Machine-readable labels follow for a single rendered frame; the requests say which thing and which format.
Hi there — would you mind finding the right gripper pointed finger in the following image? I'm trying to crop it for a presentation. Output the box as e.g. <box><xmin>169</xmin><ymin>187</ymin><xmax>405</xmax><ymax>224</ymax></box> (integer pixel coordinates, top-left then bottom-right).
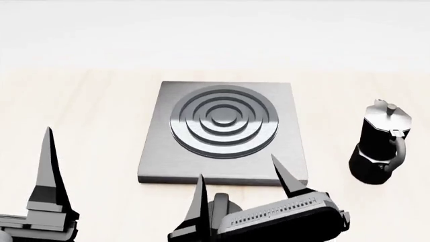
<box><xmin>167</xmin><ymin>173</ymin><xmax>212</xmax><ymax>242</ymax></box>
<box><xmin>270</xmin><ymin>153</ymin><xmax>309</xmax><ymax>199</ymax></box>

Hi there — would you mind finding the left gripper pointed grey finger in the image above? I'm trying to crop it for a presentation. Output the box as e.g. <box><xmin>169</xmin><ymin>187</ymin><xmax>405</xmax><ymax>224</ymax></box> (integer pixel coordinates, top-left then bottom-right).
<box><xmin>26</xmin><ymin>126</ymin><xmax>81</xmax><ymax>233</ymax></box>

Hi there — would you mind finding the grey round stove knob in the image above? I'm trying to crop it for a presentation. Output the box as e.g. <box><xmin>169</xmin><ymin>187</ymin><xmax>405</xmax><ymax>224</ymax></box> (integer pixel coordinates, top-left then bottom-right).
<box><xmin>207</xmin><ymin>192</ymin><xmax>243</xmax><ymax>224</ymax></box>

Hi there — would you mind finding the grey square stove plate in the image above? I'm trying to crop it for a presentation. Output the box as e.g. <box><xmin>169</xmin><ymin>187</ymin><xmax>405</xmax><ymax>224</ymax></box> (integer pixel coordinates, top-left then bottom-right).
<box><xmin>136</xmin><ymin>81</ymin><xmax>309</xmax><ymax>188</ymax></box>

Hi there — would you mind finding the round grey ringed burner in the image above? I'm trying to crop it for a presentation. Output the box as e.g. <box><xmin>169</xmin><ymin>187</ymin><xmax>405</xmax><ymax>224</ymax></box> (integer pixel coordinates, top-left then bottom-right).
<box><xmin>169</xmin><ymin>85</ymin><xmax>280</xmax><ymax>158</ymax></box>

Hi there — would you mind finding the black and silver moka pot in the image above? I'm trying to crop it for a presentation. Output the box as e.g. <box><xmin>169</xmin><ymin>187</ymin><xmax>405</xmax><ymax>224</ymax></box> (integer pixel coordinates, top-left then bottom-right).
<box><xmin>348</xmin><ymin>99</ymin><xmax>413</xmax><ymax>186</ymax></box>

